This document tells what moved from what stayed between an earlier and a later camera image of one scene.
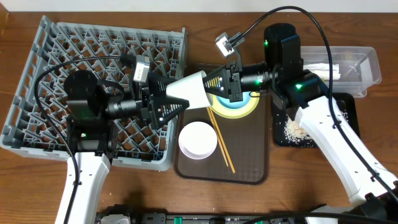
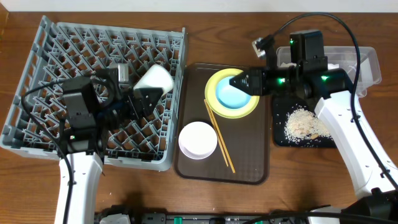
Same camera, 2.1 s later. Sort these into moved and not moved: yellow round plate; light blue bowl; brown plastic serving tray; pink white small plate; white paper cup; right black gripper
Moved: right black gripper; white paper cup
Not moved: pink white small plate; yellow round plate; light blue bowl; brown plastic serving tray
